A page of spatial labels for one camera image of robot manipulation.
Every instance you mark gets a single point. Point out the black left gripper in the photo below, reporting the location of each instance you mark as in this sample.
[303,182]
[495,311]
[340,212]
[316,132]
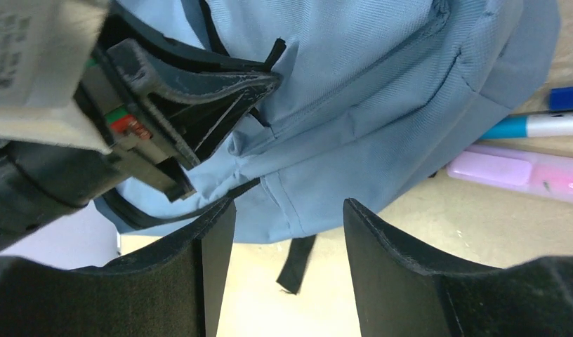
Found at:
[156,120]

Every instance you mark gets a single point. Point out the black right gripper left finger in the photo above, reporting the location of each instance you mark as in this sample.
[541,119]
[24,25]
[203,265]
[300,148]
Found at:
[171,287]

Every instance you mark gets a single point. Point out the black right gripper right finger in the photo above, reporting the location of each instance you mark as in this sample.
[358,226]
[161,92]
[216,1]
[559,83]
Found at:
[406,287]

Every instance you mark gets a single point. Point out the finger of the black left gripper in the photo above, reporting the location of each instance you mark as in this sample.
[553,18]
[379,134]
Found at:
[121,24]

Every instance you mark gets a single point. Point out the blue student backpack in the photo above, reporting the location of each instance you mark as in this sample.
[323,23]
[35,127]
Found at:
[376,96]

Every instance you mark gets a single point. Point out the light blue white marker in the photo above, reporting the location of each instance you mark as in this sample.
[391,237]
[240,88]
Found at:
[532,126]

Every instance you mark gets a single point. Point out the blue capped white marker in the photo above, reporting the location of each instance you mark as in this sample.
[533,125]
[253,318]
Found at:
[561,99]

